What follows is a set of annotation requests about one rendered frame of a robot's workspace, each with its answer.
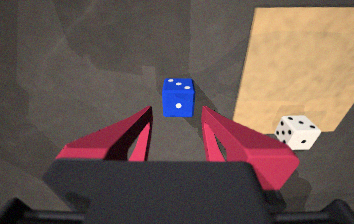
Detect tan flat mat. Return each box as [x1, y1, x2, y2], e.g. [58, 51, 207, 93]
[232, 7, 354, 134]

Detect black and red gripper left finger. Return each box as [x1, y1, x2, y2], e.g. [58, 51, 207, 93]
[55, 106, 153, 161]

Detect blue dice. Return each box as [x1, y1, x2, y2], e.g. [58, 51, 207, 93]
[162, 78, 195, 117]

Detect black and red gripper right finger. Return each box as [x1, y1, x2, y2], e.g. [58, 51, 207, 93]
[201, 106, 300, 191]

